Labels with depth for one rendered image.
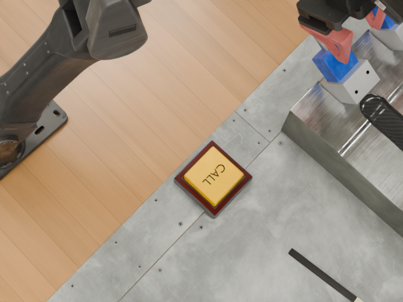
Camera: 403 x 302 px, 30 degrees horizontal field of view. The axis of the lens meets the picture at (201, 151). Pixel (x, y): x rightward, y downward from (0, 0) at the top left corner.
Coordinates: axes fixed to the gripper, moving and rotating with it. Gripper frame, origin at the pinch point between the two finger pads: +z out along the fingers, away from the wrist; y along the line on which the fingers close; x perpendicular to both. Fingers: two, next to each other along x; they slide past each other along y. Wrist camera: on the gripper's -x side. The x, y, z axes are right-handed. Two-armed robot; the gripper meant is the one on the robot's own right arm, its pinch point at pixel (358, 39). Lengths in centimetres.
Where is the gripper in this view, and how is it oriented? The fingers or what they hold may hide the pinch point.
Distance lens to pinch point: 95.2
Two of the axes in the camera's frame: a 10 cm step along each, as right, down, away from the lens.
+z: 3.3, 5.7, 7.5
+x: -6.5, -4.4, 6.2
